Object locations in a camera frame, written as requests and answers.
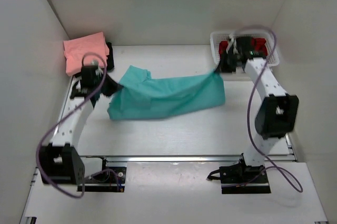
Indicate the black folded t shirt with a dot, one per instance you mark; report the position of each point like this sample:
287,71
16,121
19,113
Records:
109,60

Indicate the pink folded t shirt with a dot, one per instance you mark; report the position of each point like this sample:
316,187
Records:
75,49

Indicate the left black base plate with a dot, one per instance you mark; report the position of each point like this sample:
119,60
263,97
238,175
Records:
104,175

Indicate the aluminium rail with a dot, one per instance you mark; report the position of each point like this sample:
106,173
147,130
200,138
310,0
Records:
170,158

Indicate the teal t shirt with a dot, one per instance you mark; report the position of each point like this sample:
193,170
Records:
143,97

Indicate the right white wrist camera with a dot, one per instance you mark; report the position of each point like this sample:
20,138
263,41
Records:
231,47

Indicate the white plastic basket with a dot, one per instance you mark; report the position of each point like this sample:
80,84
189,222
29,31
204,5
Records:
272,57

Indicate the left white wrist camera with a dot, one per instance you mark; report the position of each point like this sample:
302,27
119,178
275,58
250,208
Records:
97,71

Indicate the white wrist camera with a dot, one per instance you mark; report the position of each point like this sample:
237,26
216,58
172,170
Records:
231,47
97,71

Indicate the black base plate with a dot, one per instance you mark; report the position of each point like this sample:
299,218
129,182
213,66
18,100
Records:
104,175
241,179

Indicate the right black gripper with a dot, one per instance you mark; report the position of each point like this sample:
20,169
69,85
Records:
221,68

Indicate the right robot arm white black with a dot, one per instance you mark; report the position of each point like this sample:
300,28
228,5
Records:
277,113

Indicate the red t shirt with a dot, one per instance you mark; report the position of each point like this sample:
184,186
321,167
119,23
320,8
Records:
254,44

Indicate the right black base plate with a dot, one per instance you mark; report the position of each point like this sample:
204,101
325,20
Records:
241,179

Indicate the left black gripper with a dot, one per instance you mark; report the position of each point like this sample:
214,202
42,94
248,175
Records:
114,87

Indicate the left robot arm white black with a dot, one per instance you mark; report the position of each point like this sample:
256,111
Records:
59,160

